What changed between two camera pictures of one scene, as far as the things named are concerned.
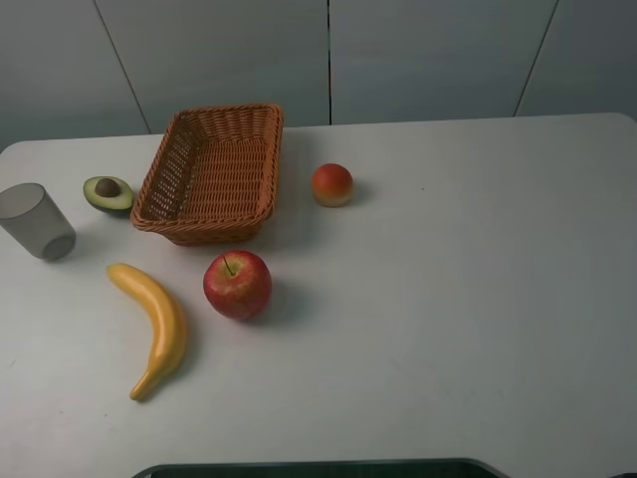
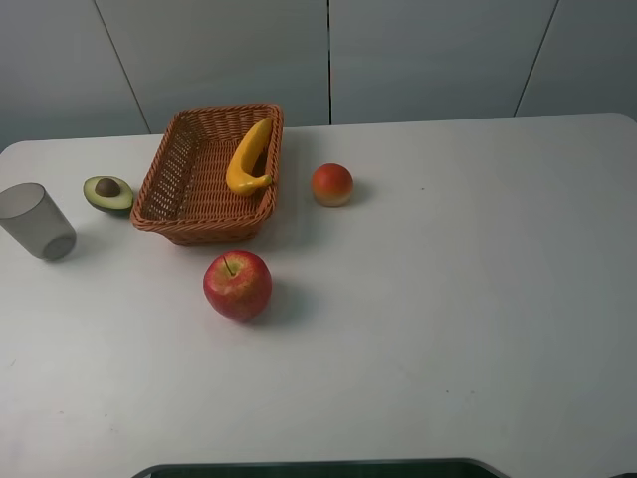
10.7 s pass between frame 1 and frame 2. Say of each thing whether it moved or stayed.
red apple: stayed
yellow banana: moved
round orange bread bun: stayed
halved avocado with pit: stayed
